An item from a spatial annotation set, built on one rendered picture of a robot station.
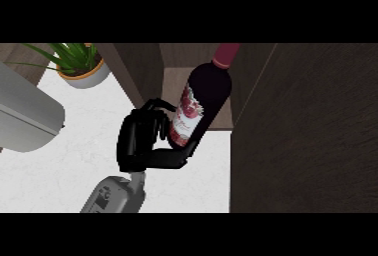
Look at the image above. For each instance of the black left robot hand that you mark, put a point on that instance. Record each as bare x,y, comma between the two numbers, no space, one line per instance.
138,140

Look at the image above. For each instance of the dark wine bottle red cap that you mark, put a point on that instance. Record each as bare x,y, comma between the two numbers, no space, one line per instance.
207,90

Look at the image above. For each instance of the dark brown cabinet door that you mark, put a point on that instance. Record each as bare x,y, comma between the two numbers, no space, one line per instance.
305,130

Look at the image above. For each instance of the brown wooden cabinet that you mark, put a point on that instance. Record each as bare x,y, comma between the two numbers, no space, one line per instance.
148,71

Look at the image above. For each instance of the green plant in white pot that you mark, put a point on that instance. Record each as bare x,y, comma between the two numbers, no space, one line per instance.
79,63

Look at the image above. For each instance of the grey rounded appliance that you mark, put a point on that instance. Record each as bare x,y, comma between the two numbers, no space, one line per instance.
24,113

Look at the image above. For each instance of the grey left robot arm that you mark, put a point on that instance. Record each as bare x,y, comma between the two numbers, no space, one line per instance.
114,196

